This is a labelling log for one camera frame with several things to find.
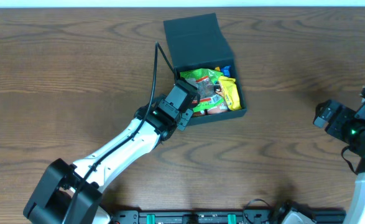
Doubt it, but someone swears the green candy bag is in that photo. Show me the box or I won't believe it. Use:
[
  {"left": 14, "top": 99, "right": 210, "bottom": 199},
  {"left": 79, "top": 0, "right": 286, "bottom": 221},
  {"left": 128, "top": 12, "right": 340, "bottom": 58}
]
[{"left": 180, "top": 68, "right": 224, "bottom": 113}]

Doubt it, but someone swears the small red Pringles can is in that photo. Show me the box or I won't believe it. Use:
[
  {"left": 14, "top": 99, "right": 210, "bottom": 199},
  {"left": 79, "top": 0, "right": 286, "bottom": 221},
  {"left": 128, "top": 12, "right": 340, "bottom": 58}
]
[{"left": 193, "top": 103, "right": 228, "bottom": 116}]

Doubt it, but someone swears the yellow snack packet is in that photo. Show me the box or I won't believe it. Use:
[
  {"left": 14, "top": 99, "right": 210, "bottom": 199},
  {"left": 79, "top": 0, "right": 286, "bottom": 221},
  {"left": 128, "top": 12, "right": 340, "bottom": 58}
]
[{"left": 218, "top": 76, "right": 242, "bottom": 111}]

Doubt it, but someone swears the blue cookie roll packet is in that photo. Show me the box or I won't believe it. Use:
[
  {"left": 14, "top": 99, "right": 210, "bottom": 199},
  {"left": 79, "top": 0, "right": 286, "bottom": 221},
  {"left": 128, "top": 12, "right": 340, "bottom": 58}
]
[{"left": 220, "top": 65, "right": 231, "bottom": 78}]

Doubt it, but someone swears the dark green gift box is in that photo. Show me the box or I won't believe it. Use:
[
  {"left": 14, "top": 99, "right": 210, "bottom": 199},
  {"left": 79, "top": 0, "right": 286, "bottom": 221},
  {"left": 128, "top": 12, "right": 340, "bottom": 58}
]
[{"left": 164, "top": 13, "right": 247, "bottom": 126}]

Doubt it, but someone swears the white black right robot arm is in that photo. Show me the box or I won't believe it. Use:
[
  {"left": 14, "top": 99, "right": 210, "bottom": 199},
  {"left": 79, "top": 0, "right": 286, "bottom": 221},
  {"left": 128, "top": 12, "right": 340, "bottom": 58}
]
[{"left": 313, "top": 86, "right": 365, "bottom": 224}]

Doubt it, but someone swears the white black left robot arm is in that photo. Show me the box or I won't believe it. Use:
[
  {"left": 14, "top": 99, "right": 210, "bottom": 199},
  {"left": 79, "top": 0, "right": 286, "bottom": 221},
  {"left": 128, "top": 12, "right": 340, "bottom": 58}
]
[{"left": 23, "top": 93, "right": 200, "bottom": 223}]

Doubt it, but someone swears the black aluminium mounting rail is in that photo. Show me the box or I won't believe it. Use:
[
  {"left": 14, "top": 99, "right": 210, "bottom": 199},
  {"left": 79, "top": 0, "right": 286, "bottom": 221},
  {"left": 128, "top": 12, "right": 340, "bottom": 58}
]
[{"left": 111, "top": 198, "right": 346, "bottom": 224}]

